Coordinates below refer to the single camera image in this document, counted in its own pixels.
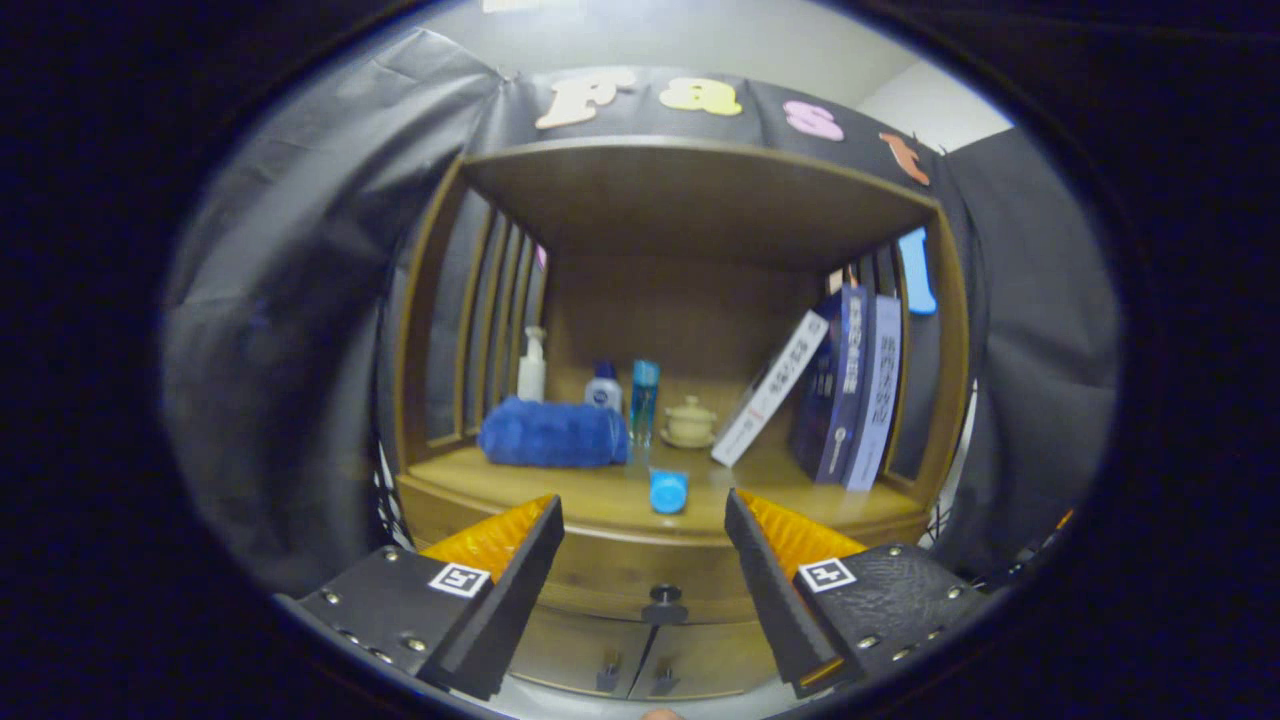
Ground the dark blue book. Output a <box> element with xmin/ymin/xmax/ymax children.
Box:
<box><xmin>790</xmin><ymin>284</ymin><xmax>869</xmax><ymax>485</ymax></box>

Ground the wooden cabinet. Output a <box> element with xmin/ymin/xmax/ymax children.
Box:
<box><xmin>375</xmin><ymin>135</ymin><xmax>971</xmax><ymax>701</ymax></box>

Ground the wooden countertop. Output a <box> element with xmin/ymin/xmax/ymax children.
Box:
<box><xmin>405</xmin><ymin>440</ymin><xmax>931</xmax><ymax>546</ymax></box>

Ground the blue folded towel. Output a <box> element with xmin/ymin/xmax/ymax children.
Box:
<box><xmin>477</xmin><ymin>396</ymin><xmax>631</xmax><ymax>468</ymax></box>

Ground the light purple book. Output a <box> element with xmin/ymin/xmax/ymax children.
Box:
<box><xmin>843</xmin><ymin>294</ymin><xmax>903</xmax><ymax>492</ymax></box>

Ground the black backdrop stand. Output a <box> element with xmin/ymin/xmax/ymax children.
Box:
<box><xmin>920</xmin><ymin>380</ymin><xmax>976</xmax><ymax>561</ymax></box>

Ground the beige lidded teacup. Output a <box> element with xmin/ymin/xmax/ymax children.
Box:
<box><xmin>660</xmin><ymin>395</ymin><xmax>718</xmax><ymax>449</ymax></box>

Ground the black device with orange tip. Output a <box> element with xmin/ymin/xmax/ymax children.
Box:
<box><xmin>1000</xmin><ymin>510</ymin><xmax>1076</xmax><ymax>591</ymax></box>

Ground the clear blue bottle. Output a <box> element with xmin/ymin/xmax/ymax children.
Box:
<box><xmin>629</xmin><ymin>360</ymin><xmax>661</xmax><ymax>449</ymax></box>

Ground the wooden cabinet door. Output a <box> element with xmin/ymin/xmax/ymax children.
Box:
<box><xmin>505</xmin><ymin>605</ymin><xmax>651</xmax><ymax>699</ymax></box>
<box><xmin>625</xmin><ymin>620</ymin><xmax>781</xmax><ymax>701</ymax></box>

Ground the white bottle with blue cap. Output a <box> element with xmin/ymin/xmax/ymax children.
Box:
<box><xmin>585</xmin><ymin>361</ymin><xmax>623</xmax><ymax>413</ymax></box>

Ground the white book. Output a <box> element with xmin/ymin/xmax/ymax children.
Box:
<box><xmin>711</xmin><ymin>310</ymin><xmax>830</xmax><ymax>468</ymax></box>

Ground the white pump bottle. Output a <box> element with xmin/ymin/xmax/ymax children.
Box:
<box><xmin>517</xmin><ymin>326</ymin><xmax>548</xmax><ymax>404</ymax></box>

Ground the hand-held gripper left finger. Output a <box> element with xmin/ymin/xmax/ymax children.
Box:
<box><xmin>298</xmin><ymin>494</ymin><xmax>565</xmax><ymax>701</ymax></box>

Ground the blue and white tube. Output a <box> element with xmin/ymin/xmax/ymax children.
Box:
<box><xmin>648</xmin><ymin>468</ymin><xmax>690</xmax><ymax>515</ymax></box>

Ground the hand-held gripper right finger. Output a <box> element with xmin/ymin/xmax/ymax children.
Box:
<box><xmin>724</xmin><ymin>488</ymin><xmax>991</xmax><ymax>699</ymax></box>

